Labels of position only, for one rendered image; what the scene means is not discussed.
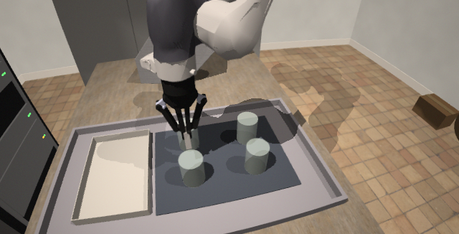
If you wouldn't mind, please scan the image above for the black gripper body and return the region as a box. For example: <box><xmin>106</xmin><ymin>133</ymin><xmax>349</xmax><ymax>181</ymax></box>
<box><xmin>161</xmin><ymin>75</ymin><xmax>198</xmax><ymax>109</ymax></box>

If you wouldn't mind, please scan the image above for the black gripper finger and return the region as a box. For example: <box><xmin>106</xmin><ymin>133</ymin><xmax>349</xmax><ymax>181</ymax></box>
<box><xmin>156</xmin><ymin>98</ymin><xmax>189</xmax><ymax>149</ymax></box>
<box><xmin>184</xmin><ymin>93</ymin><xmax>207</xmax><ymax>149</ymax></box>

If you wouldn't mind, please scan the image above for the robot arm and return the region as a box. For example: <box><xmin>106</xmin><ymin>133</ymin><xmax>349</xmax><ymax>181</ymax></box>
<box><xmin>140</xmin><ymin>0</ymin><xmax>273</xmax><ymax>82</ymax></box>

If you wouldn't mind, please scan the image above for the clear glass cylinder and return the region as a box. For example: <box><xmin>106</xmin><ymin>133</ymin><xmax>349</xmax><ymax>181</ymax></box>
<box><xmin>237</xmin><ymin>112</ymin><xmax>258</xmax><ymax>145</ymax></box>
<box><xmin>178</xmin><ymin>149</ymin><xmax>205</xmax><ymax>188</ymax></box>
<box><xmin>245</xmin><ymin>138</ymin><xmax>270</xmax><ymax>175</ymax></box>
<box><xmin>177</xmin><ymin>118</ymin><xmax>199</xmax><ymax>151</ymax></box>

